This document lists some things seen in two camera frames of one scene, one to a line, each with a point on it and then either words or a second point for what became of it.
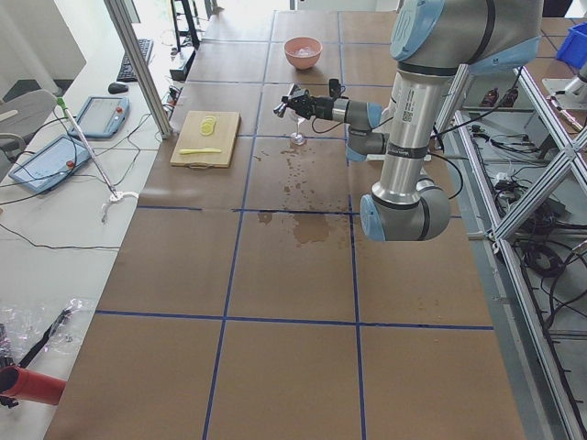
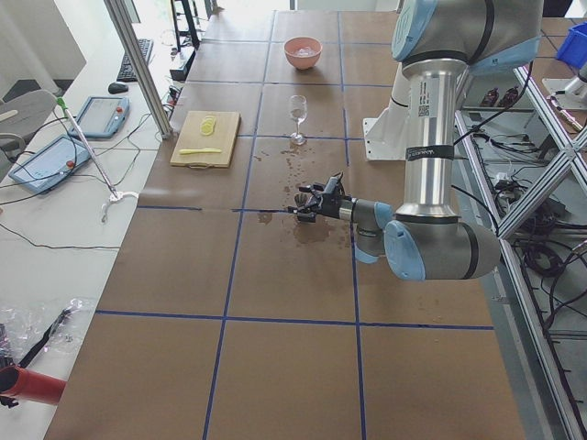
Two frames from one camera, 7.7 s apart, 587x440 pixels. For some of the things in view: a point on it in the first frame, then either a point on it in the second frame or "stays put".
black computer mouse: x=117 y=88 stays put
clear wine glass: x=298 y=137 stays put
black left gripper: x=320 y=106 → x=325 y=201
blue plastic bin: x=573 y=48 stays put
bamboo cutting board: x=190 y=137 stays put
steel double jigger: x=280 y=108 → x=301 y=199
